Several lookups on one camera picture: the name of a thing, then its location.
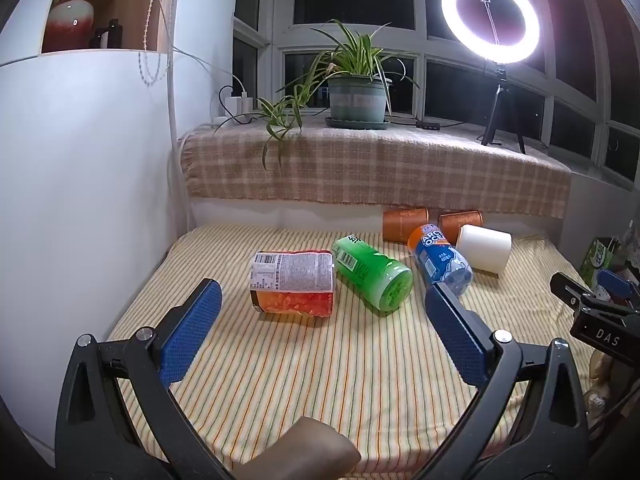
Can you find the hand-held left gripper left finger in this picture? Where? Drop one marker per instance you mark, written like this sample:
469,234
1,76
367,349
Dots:
192,330

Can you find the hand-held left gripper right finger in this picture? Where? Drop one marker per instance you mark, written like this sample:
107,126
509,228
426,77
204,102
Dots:
457,340

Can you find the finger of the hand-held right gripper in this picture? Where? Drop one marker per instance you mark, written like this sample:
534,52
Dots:
585,297
617,282

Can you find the white paper cup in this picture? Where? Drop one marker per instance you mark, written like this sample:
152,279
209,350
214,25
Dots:
482,247

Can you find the brown paper cup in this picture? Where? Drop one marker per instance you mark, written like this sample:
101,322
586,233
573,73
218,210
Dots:
402,225
457,224

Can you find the green carton box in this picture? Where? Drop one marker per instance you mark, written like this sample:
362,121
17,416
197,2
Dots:
597,260

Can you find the blue soda bottle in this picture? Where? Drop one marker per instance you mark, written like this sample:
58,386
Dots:
440,260

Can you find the green plastic bottle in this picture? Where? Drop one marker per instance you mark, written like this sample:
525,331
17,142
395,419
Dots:
372,272

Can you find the orange snack packet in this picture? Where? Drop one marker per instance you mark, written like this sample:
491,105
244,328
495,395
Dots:
292,285

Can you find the striped yellow cloth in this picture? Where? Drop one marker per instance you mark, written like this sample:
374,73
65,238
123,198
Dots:
320,370

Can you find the brown cushion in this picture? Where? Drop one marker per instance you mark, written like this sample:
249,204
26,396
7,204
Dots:
312,452

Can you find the plaid beige blanket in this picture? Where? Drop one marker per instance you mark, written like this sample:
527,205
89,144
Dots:
380,170

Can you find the white cabinet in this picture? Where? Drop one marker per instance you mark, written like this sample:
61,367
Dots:
75,170

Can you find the black tripod stand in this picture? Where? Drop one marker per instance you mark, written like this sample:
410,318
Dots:
497,110

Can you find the white power strip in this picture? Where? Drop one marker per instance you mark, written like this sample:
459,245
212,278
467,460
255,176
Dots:
235,120

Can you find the black usb hub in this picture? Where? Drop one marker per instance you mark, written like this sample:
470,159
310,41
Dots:
428,123

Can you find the white charger plug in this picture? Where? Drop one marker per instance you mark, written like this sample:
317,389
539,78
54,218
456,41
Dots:
247,102
232,105

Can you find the green pot saucer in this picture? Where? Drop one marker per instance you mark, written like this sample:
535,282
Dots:
357,124

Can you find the grey-green flower pot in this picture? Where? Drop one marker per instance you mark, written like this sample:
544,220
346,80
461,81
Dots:
357,100

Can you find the spider plant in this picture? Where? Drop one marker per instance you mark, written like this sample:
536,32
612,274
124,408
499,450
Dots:
350,55

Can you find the black jug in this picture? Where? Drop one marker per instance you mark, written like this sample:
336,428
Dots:
107,35

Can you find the red and white vase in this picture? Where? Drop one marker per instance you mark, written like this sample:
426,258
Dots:
70,15

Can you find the white window frame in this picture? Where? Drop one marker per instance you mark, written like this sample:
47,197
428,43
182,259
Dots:
422,60

